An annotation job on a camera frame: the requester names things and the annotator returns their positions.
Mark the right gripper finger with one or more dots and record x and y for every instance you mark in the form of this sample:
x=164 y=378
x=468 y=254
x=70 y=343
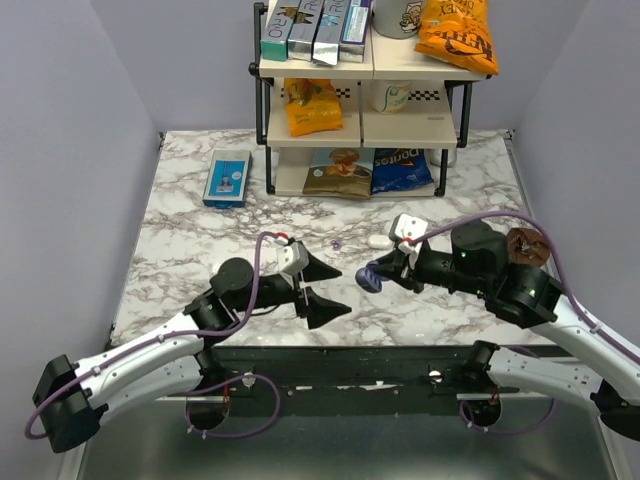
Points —
x=390 y=263
x=409 y=284

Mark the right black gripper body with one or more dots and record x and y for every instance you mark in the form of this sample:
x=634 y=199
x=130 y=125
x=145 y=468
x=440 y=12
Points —
x=433 y=267

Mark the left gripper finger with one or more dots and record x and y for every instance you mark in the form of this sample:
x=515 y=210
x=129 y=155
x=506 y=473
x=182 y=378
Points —
x=316 y=270
x=321 y=311

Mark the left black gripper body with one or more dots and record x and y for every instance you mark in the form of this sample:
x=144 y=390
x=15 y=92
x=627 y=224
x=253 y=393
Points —
x=292 y=283

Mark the white earbud case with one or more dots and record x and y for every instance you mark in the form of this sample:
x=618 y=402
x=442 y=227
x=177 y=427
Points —
x=379 y=242

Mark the lavender earbud charging case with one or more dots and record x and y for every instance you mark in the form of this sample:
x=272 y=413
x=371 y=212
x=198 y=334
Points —
x=368 y=280

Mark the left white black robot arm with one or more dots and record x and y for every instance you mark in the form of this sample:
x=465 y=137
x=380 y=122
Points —
x=74 y=399

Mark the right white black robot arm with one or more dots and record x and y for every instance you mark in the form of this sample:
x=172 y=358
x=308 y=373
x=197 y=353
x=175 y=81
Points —
x=606 y=383

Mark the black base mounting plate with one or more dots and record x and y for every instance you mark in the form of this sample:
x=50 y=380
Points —
x=340 y=381

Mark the blue Doritos bag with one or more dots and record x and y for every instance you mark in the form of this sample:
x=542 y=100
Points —
x=396 y=169

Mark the brown snack bag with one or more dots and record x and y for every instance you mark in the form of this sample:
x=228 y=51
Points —
x=343 y=172

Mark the blue flat product box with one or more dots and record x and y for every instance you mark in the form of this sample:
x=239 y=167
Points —
x=228 y=179

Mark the beige black three-tier shelf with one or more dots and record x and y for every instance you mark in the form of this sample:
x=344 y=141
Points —
x=437 y=116

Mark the orange snack bag middle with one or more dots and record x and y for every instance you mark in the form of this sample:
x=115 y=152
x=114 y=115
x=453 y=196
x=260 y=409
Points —
x=312 y=106

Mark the white yogurt cup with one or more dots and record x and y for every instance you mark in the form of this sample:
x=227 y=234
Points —
x=389 y=97

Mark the purple blue toothpaste box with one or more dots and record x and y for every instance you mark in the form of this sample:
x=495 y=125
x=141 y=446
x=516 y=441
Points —
x=353 y=39

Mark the orange chip bag top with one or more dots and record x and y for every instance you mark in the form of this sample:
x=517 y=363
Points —
x=458 y=32

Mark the white printed mug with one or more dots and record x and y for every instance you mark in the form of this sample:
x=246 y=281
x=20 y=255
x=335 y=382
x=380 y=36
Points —
x=397 y=19

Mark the teal toothpaste box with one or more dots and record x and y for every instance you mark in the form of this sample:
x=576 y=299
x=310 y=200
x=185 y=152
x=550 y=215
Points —
x=274 y=41

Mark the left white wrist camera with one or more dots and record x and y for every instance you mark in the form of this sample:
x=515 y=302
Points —
x=292 y=258

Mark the aluminium rail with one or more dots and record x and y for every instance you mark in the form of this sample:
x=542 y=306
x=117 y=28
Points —
x=486 y=396

